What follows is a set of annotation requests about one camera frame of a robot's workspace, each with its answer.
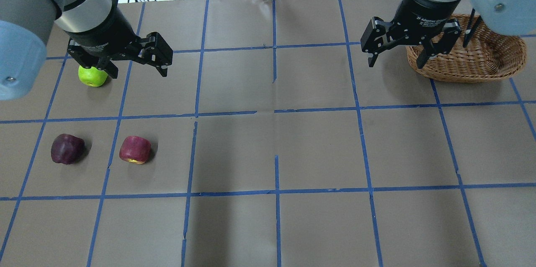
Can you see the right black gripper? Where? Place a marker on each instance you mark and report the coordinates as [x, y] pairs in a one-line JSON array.
[[423, 10]]

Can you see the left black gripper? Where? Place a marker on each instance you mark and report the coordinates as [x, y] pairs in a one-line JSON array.
[[101, 28]]

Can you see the green apple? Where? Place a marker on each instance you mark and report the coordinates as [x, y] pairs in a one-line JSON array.
[[92, 77]]

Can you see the dark red apple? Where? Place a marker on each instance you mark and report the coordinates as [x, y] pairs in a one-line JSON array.
[[67, 149]]

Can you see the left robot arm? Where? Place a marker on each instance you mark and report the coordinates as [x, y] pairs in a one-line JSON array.
[[25, 29]]

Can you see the wicker basket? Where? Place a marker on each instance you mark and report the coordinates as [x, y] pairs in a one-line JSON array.
[[487, 57]]

